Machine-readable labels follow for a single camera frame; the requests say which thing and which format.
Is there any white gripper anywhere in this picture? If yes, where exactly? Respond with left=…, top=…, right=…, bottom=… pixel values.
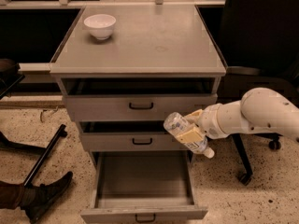
left=176, top=104, right=227, bottom=144

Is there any clear plastic bottle white cap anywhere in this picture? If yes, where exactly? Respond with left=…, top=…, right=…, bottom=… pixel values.
left=164, top=112, right=215, bottom=159

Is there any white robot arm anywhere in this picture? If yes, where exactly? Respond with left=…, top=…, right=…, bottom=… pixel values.
left=176, top=88, right=299, bottom=144

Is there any grey bottom drawer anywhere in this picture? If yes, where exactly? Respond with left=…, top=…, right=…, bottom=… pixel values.
left=81, top=151, right=207, bottom=224

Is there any grey drawer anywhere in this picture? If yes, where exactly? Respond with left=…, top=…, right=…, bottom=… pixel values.
left=62, top=77, right=217, bottom=121
left=79, top=120, right=187, bottom=151
left=81, top=151, right=207, bottom=224

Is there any grey drawer cabinet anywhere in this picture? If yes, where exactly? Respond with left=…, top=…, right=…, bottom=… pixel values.
left=49, top=4, right=227, bottom=224

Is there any grey middle drawer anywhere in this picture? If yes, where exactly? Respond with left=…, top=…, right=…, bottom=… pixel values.
left=79, top=120, right=187, bottom=151

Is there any grey top drawer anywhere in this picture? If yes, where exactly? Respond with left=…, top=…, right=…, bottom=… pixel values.
left=62, top=77, right=217, bottom=121

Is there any black office chair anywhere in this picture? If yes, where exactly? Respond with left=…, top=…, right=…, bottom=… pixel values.
left=198, top=0, right=299, bottom=184

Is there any white ceramic bowl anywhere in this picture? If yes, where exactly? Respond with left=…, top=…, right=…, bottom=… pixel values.
left=83, top=14, right=116, bottom=40

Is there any black shoe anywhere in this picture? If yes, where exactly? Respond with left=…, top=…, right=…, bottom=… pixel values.
left=20, top=172, right=73, bottom=224

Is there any black chair base left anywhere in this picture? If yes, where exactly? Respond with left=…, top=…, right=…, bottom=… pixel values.
left=0, top=124, right=67, bottom=187

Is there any dark stool seat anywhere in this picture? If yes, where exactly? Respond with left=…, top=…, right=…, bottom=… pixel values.
left=0, top=59, right=25, bottom=99

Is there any brown trouser leg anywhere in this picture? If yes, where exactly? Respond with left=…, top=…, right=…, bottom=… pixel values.
left=0, top=181, right=36, bottom=209

